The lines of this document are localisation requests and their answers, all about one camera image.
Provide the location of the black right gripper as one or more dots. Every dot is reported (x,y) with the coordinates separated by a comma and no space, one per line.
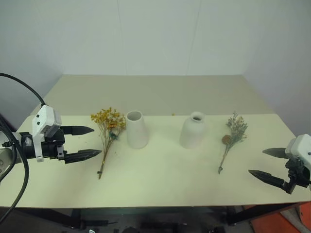
(297,176)

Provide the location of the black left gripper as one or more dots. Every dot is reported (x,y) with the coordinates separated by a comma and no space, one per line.
(52,148)

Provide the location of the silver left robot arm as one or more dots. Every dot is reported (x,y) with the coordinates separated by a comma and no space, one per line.
(6,155)

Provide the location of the white conical vase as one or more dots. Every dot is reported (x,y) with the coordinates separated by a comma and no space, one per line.
(136,133)

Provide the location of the white bottle-shaped vase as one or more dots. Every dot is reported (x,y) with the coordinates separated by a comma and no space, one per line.
(193,133)

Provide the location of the yellow dried flower bunch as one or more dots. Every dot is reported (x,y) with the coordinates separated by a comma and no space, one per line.
(109,121)

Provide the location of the grey-blue dried flower bunch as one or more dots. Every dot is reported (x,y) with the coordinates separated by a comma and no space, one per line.
(235,132)

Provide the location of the orange object under table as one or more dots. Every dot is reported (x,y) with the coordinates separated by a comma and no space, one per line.
(274,224)

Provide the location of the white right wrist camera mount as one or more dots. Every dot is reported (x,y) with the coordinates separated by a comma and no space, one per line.
(300,148)

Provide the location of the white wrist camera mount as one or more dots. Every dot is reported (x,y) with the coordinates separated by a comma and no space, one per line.
(46,116)
(300,148)

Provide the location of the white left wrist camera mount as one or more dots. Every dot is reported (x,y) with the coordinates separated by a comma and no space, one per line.
(46,116)

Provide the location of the black table frame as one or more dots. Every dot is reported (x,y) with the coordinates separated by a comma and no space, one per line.
(255,214)

